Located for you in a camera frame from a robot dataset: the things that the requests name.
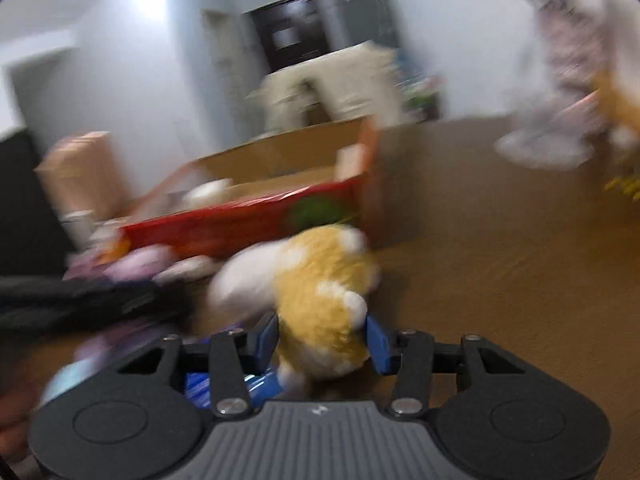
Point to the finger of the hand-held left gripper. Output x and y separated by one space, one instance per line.
155 302

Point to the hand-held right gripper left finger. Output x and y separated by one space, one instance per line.
267 342

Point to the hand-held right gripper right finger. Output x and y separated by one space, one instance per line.
377 352

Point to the purple fluffy pillow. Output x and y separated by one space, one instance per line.
137 264

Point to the yellow and white plush toy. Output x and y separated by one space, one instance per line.
320 290

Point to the light blue plush toy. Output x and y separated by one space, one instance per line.
62 385

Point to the blue packet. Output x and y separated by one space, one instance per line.
200 390

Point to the orange-edged cardboard box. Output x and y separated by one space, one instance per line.
240 220

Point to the white fluffy toy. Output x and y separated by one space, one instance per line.
187 270

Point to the white plastic bags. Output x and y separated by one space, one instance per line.
82 227

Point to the black panel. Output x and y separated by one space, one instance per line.
22 200

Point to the pink suitcase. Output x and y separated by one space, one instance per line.
80 175

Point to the cluttered storage shelf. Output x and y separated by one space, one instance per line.
420 92

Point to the clear vase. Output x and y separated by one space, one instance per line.
545 147

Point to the beige cloth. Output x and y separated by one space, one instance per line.
330 85

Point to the dark door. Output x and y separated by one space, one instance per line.
295 30

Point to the grey refrigerator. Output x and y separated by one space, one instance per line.
362 10

